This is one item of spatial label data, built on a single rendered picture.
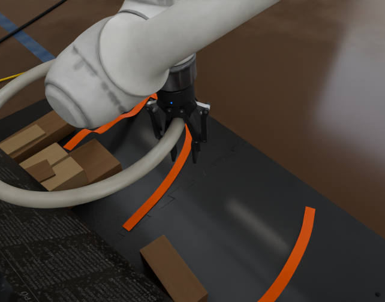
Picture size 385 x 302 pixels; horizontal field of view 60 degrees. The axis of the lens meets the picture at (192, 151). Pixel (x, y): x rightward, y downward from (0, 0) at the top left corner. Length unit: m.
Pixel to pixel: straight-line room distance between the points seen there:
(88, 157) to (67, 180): 0.24
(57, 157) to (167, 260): 0.72
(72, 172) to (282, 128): 1.21
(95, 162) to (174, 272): 0.71
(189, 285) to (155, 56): 1.08
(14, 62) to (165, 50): 2.51
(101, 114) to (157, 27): 0.13
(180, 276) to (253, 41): 1.99
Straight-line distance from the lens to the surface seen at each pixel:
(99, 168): 1.73
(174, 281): 1.36
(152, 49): 0.38
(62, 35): 3.04
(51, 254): 0.82
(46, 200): 0.65
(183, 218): 1.61
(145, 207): 1.65
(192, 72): 0.61
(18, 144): 1.99
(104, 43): 0.41
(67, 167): 1.64
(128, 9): 0.52
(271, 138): 2.00
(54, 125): 2.04
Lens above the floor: 1.41
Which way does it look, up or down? 49 degrees down
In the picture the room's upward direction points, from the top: straight up
